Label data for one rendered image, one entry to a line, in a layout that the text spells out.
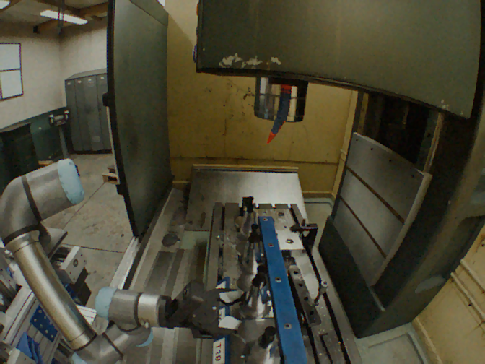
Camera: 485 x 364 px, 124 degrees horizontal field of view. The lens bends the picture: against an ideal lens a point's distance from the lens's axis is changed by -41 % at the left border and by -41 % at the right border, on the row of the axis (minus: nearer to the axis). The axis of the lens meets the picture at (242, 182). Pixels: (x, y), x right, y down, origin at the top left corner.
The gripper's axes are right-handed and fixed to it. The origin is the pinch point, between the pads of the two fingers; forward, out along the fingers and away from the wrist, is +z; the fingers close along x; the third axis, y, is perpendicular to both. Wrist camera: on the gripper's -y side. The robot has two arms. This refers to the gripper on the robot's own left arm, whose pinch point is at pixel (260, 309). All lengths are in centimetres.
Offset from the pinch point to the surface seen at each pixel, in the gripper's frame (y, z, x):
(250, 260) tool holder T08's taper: -5.0, -1.5, -9.3
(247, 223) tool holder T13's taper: -6.3, -1.5, -20.5
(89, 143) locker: 91, -345, -420
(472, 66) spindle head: -54, 50, -13
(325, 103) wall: -25, 69, -145
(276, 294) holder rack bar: -2.9, 3.1, -1.7
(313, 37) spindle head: -47.8, 6.5, -12.5
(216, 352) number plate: 26.3, -9.9, 0.1
